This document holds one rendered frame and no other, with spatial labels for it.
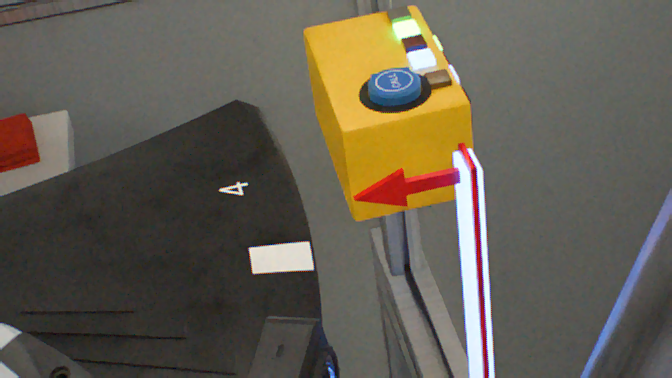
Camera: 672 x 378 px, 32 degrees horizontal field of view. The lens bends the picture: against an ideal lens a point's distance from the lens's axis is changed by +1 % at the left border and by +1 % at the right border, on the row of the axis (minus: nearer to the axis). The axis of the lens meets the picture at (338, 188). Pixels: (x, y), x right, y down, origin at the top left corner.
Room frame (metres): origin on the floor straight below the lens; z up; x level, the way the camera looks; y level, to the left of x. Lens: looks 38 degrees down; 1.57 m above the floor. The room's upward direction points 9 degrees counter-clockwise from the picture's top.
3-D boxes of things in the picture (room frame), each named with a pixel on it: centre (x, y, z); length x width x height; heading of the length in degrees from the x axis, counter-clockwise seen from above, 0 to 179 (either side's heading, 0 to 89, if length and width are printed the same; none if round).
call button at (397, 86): (0.74, -0.05, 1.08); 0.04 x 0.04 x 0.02
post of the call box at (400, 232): (0.79, -0.05, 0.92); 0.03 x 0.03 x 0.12; 7
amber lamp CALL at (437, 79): (0.75, -0.09, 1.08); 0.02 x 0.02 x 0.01; 7
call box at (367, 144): (0.79, -0.05, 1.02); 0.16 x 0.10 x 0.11; 7
